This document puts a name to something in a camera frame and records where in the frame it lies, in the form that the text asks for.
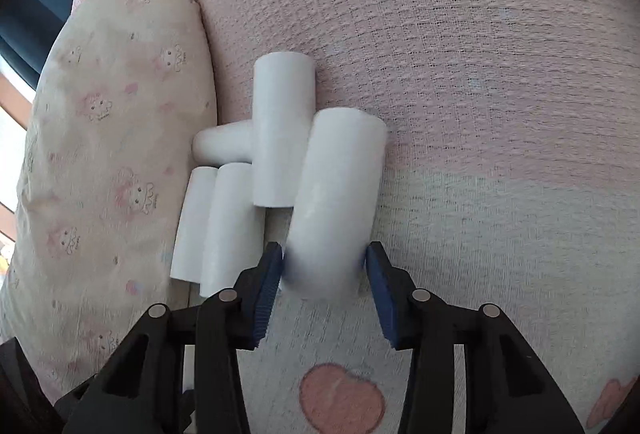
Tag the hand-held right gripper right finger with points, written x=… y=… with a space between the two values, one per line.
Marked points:
x=382 y=299

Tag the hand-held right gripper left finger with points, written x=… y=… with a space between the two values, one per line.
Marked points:
x=265 y=299

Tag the pile of white tubes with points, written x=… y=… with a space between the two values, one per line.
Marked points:
x=230 y=224

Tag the white cardboard tube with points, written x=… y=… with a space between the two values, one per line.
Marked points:
x=335 y=194

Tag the cream printed pillow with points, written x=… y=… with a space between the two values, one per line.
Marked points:
x=110 y=163

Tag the pink printed sofa cover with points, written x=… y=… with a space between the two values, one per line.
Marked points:
x=475 y=113

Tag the bright window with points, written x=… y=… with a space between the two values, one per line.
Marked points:
x=12 y=174

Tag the dark blue curtain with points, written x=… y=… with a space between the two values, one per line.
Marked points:
x=40 y=13

